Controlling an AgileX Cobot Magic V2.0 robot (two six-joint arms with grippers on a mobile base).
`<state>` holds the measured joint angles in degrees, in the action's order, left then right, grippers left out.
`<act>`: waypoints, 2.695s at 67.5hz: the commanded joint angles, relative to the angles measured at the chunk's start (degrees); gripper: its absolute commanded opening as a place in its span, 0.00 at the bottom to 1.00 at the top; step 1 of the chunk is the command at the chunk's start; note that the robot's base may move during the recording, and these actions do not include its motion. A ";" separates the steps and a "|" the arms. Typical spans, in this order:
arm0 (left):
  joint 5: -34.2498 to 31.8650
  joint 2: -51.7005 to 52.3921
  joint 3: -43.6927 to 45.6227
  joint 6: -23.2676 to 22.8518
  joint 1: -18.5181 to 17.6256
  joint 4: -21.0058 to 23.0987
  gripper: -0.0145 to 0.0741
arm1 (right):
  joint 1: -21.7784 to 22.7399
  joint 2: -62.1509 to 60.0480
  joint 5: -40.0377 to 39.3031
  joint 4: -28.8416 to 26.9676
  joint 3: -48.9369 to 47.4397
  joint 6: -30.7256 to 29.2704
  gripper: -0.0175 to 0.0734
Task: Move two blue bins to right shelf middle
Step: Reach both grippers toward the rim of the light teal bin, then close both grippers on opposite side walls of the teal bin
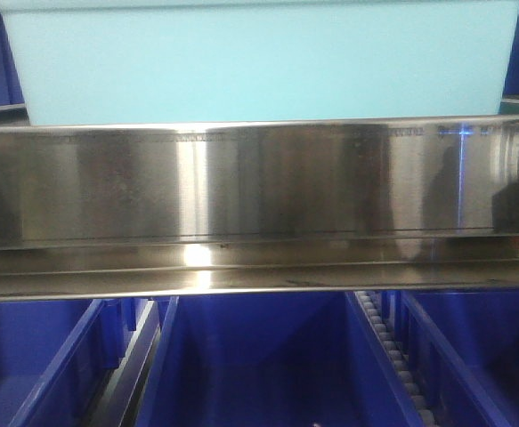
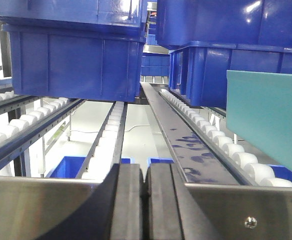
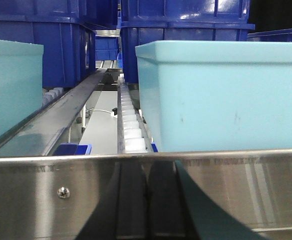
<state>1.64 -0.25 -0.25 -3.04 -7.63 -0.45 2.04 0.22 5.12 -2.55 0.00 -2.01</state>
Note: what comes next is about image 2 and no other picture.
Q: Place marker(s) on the white roller track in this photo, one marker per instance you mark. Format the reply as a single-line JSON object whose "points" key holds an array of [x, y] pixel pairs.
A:
{"points": [[107, 146], [24, 132], [245, 165], [10, 101]]}

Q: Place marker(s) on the white roller track centre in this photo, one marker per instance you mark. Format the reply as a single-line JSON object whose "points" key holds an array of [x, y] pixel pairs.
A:
{"points": [[107, 146]]}

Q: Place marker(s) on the light teal plastic bin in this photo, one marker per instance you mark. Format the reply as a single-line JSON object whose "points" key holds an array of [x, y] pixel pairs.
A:
{"points": [[259, 109]]}

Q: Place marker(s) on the white roller track right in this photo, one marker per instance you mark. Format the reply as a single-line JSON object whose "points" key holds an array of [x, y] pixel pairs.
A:
{"points": [[245, 165]]}

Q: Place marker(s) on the white roller track far left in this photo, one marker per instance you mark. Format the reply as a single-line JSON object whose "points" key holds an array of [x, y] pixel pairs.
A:
{"points": [[10, 101]]}

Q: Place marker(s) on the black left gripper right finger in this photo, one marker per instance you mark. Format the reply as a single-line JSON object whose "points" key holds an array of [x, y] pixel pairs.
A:
{"points": [[173, 214]]}

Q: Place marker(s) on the blue bin left stack lower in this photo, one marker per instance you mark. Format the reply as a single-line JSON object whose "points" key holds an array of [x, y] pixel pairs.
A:
{"points": [[56, 62]]}

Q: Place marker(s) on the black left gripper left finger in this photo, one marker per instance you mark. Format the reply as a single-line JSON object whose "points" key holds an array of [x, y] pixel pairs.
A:
{"points": [[112, 212]]}

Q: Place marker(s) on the blue bin stack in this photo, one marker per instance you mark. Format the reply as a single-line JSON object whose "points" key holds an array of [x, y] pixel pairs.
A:
{"points": [[198, 69], [252, 22], [56, 62], [127, 13]]}

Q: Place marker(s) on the blue bin right stack lower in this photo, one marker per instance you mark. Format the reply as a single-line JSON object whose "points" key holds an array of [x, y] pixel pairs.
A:
{"points": [[198, 69]]}

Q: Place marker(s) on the blue bin lower shelf left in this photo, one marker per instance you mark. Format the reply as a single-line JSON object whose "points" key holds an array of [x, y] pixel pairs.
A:
{"points": [[69, 167]]}

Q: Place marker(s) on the blue bin left stack upper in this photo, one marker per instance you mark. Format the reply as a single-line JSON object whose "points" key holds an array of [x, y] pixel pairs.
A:
{"points": [[127, 13]]}

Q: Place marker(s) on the stainless steel shelf front rail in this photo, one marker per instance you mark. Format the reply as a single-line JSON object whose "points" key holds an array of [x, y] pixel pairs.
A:
{"points": [[32, 207]]}

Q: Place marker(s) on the blue bin right stack upper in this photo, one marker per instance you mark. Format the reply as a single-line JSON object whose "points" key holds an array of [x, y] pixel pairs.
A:
{"points": [[252, 22]]}

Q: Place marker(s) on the dark metal divider rail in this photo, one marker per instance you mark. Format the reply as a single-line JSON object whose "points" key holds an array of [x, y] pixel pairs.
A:
{"points": [[195, 161]]}

